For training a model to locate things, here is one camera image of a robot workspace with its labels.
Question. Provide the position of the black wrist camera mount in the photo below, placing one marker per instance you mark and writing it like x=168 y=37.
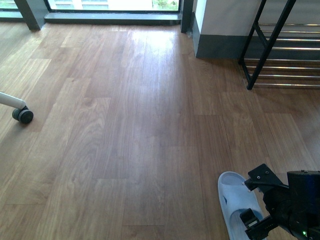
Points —
x=264 y=179

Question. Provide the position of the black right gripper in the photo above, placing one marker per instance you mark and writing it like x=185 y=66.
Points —
x=295 y=209

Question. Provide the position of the black metal shoe rack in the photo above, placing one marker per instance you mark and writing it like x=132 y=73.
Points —
x=283 y=45

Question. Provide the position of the white chair leg with caster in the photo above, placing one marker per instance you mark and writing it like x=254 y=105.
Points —
x=21 y=112

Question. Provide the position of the white slide sandal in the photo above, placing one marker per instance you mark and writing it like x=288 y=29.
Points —
x=235 y=198

